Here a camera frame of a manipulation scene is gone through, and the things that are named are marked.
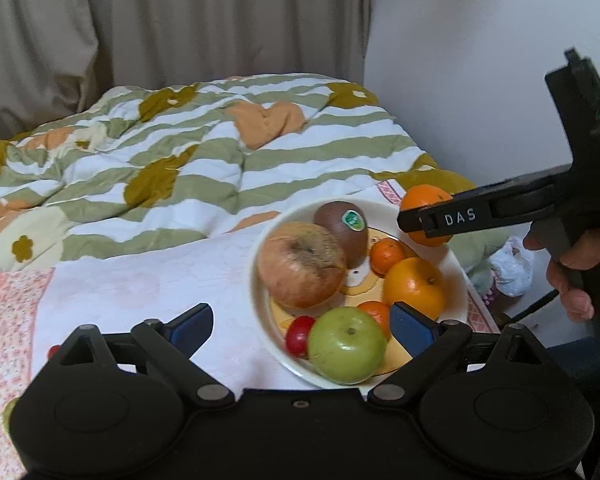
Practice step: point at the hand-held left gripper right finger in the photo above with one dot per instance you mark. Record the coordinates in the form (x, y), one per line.
(410, 327)

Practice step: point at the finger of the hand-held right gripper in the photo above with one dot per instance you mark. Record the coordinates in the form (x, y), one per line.
(409, 221)

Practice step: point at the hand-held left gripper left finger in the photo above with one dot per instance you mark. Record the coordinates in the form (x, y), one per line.
(192, 327)

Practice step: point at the small mandarin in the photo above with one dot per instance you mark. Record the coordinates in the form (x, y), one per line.
(386, 256)
(375, 312)
(422, 200)

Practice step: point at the large orange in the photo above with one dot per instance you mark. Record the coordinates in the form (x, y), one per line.
(415, 287)

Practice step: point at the green apple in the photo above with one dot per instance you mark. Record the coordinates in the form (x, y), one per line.
(347, 347)
(10, 415)

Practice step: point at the cream oval plate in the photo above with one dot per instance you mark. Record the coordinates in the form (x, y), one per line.
(280, 355)

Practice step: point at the large red apple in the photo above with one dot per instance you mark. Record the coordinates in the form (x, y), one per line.
(300, 265)

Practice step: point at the person's right hand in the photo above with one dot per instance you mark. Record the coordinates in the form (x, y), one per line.
(572, 285)

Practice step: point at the brown kiwi with sticker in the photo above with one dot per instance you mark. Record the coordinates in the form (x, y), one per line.
(337, 232)

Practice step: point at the pink floral bed sheet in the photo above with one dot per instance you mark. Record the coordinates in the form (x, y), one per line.
(130, 290)

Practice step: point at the red cherry tomato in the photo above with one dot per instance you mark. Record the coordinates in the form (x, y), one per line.
(54, 351)
(299, 337)

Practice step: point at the white plastic bag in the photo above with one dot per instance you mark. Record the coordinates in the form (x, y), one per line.
(512, 265)

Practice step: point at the green striped floral quilt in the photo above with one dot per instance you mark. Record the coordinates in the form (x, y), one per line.
(230, 150)

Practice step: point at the beige curtain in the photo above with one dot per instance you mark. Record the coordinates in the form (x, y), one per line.
(180, 20)

